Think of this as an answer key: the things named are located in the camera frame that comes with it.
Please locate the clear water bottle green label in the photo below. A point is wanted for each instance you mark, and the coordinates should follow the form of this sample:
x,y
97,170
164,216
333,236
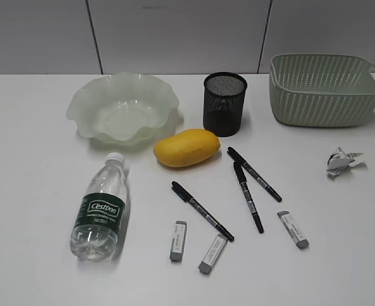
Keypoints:
x,y
95,233

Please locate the grey white eraser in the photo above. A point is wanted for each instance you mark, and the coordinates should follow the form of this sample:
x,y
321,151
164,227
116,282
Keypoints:
x,y
178,241
293,229
213,254

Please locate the pale green wavy plate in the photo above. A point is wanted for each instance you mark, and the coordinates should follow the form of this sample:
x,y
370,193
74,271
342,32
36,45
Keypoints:
x,y
124,108

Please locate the black marker pen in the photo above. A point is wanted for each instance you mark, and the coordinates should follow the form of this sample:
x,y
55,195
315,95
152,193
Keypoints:
x,y
247,195
243,163
188,198

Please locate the yellow mango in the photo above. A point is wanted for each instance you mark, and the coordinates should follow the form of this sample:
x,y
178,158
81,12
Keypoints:
x,y
186,148

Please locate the white waste paper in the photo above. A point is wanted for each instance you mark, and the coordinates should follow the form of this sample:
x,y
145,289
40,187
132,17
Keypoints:
x,y
340,161

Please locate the green plastic woven basket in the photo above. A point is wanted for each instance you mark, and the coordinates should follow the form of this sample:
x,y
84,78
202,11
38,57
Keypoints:
x,y
321,90

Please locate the black mesh pen holder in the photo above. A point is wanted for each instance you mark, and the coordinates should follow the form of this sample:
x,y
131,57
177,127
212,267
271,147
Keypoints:
x,y
223,103

